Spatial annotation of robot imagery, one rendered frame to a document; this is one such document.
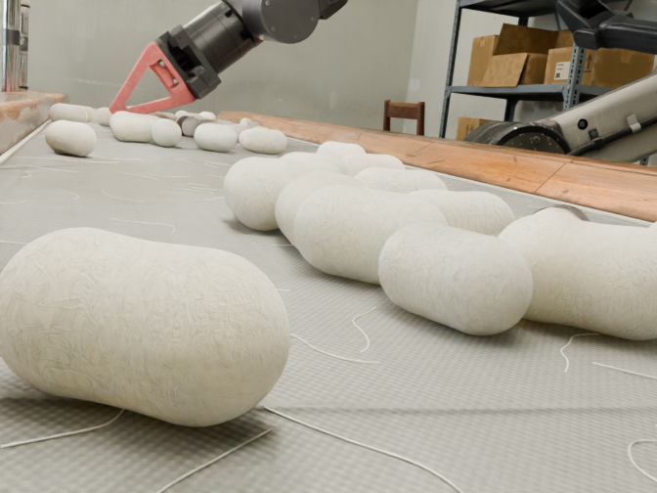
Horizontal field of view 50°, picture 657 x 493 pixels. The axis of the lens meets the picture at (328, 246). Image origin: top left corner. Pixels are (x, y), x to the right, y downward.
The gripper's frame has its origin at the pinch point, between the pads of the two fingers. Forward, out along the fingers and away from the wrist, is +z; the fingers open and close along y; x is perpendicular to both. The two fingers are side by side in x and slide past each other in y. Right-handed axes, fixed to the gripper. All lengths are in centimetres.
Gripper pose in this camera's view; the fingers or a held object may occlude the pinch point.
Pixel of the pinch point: (119, 110)
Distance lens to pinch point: 73.4
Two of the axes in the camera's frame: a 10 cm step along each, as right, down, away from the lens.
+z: -7.7, 6.2, -1.4
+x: 5.5, 7.6, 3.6
